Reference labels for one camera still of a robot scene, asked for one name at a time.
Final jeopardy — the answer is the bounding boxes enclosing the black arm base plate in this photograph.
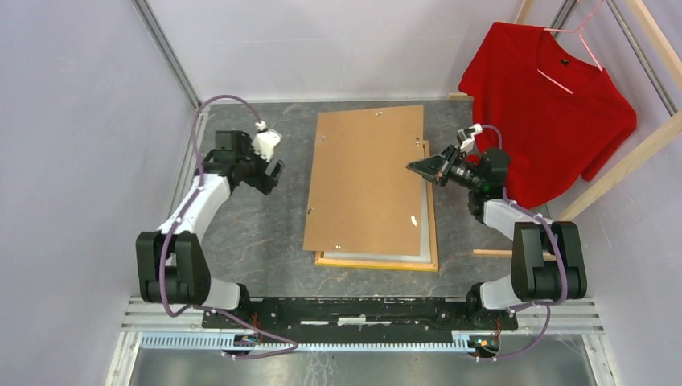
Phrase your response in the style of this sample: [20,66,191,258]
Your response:
[234,297,519,343]

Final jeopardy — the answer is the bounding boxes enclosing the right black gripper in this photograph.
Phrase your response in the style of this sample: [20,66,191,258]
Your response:
[407,143,483,191]

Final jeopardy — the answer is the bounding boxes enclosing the purple cable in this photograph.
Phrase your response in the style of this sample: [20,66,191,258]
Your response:
[158,94,299,361]
[479,124,569,363]

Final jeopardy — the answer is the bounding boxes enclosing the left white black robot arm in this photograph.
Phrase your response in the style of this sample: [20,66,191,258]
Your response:
[135,129,284,328]

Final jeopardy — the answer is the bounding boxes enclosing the yellow wooden picture frame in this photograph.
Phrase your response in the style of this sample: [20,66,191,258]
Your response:
[303,138,438,272]

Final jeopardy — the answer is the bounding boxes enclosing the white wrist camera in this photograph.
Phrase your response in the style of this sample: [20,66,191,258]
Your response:
[252,121,281,162]
[457,123,483,154]

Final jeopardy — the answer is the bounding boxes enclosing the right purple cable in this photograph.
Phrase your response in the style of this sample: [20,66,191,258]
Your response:
[479,124,569,363]

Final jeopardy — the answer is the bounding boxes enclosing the wooden clothes rack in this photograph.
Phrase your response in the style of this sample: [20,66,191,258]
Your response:
[447,0,682,261]

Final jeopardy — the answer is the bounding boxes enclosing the building photo print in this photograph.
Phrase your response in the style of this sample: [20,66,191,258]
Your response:
[323,183,431,264]

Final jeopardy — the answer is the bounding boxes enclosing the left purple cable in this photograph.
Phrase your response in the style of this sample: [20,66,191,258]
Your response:
[158,94,299,361]

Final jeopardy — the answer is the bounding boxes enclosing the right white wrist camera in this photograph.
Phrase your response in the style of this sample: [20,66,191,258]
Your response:
[457,123,483,154]

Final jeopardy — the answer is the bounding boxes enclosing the aluminium rail frame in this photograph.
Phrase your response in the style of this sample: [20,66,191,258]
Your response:
[104,0,619,386]

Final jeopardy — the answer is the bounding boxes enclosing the red t-shirt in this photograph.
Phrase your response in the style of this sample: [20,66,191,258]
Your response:
[459,22,637,208]

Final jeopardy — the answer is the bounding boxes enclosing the pink clothes hanger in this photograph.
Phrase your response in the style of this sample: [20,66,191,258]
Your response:
[536,0,606,96]

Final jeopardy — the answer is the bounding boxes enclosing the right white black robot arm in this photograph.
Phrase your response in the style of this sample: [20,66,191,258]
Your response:
[406,146,587,328]

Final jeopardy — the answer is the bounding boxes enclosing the brown cardboard backing board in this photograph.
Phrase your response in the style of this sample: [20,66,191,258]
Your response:
[302,105,424,256]

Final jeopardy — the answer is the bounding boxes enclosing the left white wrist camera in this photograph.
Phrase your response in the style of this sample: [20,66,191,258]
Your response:
[252,121,281,162]

